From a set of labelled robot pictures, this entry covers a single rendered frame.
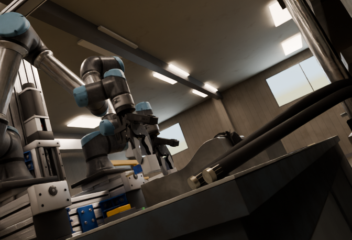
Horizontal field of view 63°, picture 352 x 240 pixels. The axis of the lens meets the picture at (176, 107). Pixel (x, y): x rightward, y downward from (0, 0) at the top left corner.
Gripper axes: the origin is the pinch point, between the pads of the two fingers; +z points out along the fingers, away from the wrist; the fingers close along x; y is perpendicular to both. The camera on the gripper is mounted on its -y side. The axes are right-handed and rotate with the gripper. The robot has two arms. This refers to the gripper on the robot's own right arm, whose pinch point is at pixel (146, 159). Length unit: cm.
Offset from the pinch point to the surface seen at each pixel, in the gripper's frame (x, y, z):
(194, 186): 25.6, -28.5, 14.3
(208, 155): -10.0, -17.3, 6.3
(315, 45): -22, -61, -13
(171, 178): -10.0, 0.0, 8.2
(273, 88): -1059, 115, -234
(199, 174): 24.4, -30.1, 12.4
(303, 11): -22, -63, -25
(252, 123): -1046, 244, -141
